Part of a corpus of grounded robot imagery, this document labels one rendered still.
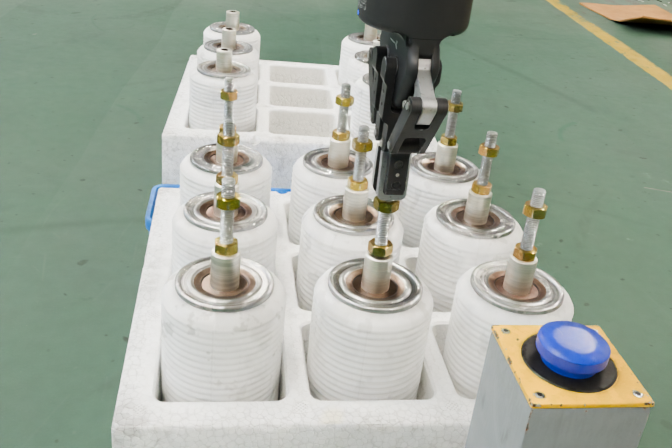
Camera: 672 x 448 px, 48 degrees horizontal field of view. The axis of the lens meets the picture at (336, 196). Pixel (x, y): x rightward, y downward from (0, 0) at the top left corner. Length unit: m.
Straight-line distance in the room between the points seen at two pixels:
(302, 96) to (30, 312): 0.56
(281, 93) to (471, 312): 0.74
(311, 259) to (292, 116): 0.51
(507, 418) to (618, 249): 0.89
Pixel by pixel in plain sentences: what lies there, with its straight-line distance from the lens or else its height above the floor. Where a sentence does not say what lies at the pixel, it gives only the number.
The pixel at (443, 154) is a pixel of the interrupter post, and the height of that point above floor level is 0.27.
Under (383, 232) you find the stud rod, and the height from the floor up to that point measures 0.30.
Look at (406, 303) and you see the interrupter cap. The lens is 0.58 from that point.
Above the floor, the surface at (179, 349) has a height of 0.22.
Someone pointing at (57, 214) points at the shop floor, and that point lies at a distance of 1.23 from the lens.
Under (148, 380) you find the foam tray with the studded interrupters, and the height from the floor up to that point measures 0.18.
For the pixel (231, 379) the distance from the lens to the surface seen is 0.58.
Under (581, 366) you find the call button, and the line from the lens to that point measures 0.44.
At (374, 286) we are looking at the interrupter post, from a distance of 0.59.
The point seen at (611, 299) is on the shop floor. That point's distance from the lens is 1.17.
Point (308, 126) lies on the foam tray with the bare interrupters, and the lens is 1.17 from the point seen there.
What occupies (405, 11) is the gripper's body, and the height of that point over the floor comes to 0.48.
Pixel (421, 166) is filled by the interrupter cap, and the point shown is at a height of 0.25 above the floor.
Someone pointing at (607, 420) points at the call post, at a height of 0.30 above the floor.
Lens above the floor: 0.57
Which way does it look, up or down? 26 degrees down
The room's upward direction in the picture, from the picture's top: 6 degrees clockwise
